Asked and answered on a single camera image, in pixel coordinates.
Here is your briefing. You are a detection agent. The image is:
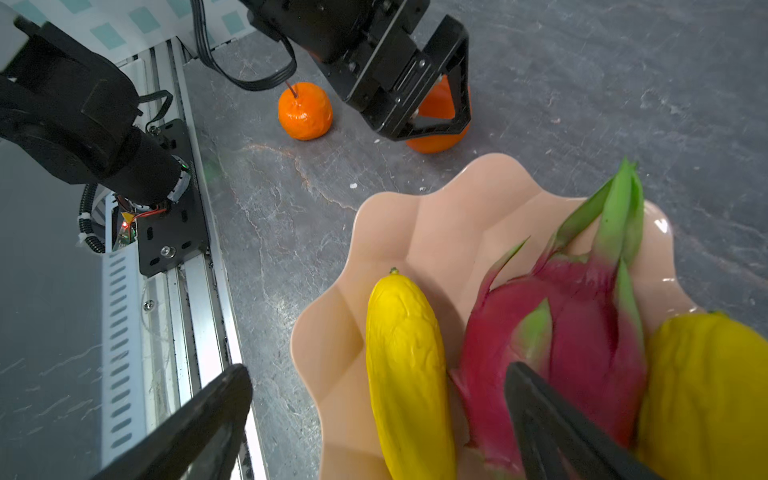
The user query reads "pink scalloped fruit bowl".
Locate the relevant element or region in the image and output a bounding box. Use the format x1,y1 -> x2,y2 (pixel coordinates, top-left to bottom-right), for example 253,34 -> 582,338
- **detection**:
290,152 -> 703,480

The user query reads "smooth yellow fake fruit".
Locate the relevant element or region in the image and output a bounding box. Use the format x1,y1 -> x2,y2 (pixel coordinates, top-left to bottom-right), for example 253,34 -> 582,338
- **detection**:
365,268 -> 457,479

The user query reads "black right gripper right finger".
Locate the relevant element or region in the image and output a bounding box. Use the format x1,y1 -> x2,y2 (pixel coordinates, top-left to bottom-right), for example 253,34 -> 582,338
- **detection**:
504,362 -> 659,480

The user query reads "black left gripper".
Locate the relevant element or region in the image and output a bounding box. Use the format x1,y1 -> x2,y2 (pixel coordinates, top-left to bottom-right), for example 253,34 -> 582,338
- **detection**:
239,0 -> 472,143

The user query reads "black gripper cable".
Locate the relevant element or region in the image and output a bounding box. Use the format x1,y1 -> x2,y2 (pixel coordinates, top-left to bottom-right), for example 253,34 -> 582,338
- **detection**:
190,0 -> 298,93

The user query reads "large orange fake mango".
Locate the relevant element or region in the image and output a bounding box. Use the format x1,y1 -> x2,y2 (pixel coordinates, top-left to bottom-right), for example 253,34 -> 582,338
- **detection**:
405,74 -> 473,155

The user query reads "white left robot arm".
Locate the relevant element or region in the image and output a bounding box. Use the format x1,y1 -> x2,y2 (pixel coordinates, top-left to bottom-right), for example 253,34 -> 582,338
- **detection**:
1,1 -> 471,206

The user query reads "small orange fake tangerine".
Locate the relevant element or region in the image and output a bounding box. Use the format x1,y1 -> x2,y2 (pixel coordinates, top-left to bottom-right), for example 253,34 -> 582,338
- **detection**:
278,82 -> 333,141

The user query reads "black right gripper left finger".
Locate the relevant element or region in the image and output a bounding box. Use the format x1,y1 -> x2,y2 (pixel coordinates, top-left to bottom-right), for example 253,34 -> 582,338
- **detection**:
95,364 -> 252,479

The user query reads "magenta fake dragon fruit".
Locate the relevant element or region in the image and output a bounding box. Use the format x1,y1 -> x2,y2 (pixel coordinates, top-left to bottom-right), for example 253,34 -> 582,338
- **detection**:
450,160 -> 647,479

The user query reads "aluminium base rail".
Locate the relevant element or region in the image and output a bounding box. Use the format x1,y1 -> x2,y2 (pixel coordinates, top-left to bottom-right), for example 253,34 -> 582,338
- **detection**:
101,39 -> 242,465

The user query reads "wrinkled yellow fake mango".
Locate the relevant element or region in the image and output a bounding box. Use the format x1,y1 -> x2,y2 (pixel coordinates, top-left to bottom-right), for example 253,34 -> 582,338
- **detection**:
634,312 -> 767,479

